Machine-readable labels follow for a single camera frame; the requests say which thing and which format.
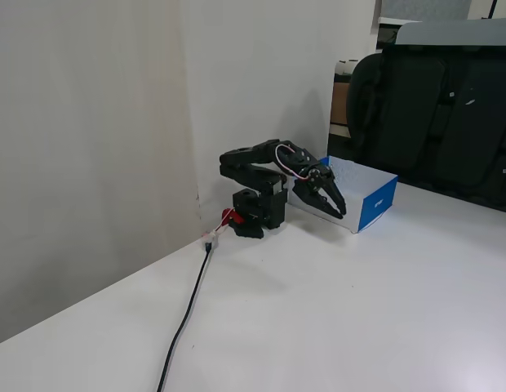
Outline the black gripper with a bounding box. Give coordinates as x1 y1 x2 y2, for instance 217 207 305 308
292 162 348 221

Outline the blue white cardboard box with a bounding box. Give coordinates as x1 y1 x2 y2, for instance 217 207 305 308
287 154 400 236

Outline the brown cardboard box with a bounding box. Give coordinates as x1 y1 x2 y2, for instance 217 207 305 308
330 81 352 126

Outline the red black table clamp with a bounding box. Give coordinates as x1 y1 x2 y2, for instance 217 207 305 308
221 207 265 240

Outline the black office chair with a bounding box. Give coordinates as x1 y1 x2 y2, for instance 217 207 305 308
345 36 506 216

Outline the gray flat panel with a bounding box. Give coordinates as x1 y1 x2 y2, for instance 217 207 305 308
393 17 506 47

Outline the red white servo wire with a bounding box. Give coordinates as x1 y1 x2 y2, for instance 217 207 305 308
274 143 312 181

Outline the red white lead wire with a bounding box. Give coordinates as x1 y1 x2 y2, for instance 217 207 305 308
213 212 233 237

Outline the white cable connector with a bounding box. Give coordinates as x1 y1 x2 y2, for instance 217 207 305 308
199 229 221 251

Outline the black power cable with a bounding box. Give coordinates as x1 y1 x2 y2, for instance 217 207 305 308
154 243 215 392

